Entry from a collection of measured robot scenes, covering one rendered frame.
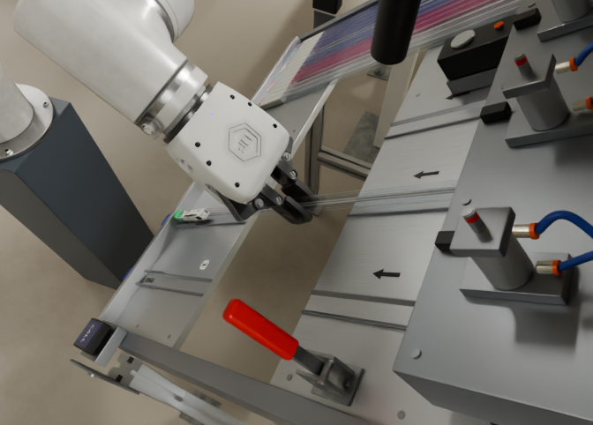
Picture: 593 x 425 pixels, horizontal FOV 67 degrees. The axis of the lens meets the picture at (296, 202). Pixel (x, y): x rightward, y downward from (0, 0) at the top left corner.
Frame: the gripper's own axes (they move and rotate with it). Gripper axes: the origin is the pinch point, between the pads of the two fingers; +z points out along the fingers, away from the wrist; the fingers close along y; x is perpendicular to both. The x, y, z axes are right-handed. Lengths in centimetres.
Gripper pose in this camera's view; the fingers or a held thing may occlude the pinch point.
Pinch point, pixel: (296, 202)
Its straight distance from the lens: 51.2
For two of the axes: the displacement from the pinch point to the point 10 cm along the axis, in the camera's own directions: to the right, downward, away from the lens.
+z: 7.2, 6.0, 3.5
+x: -5.4, 1.8, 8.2
